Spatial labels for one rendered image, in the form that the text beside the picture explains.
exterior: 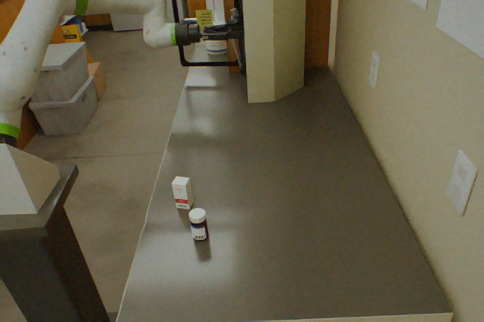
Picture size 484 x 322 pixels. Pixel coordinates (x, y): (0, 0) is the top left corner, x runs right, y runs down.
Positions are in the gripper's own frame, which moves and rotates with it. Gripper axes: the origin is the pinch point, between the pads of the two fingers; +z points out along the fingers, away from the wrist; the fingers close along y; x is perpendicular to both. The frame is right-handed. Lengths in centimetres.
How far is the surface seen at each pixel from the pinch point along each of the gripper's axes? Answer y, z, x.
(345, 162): -63, 33, 26
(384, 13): -43, 45, -15
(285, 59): -10.4, 18.5, 9.4
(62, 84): 139, -150, 73
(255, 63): -15.5, 6.3, 8.9
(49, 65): 137, -154, 56
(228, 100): -11.8, -5.7, 26.0
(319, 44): 21.5, 37.9, 14.3
